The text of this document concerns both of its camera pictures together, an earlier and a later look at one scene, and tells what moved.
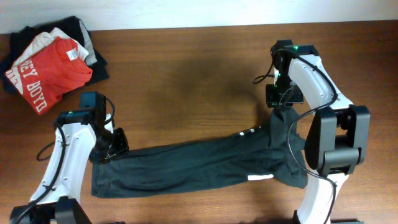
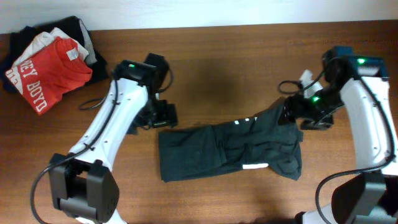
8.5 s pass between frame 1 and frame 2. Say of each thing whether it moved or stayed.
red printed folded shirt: stayed
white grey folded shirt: stayed
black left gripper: moved
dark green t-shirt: moved
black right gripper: moved
